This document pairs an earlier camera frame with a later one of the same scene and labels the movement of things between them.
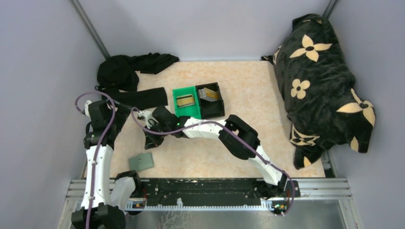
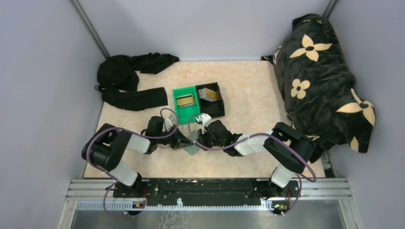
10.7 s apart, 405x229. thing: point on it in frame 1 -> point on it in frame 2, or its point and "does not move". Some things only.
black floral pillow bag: x=317 y=83 does not move
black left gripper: x=122 y=112 -> x=180 y=140
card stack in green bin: x=185 y=100 does not move
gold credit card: x=210 y=93 does not move
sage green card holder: x=143 y=161 -> x=192 y=149
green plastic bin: x=192 y=110 does not move
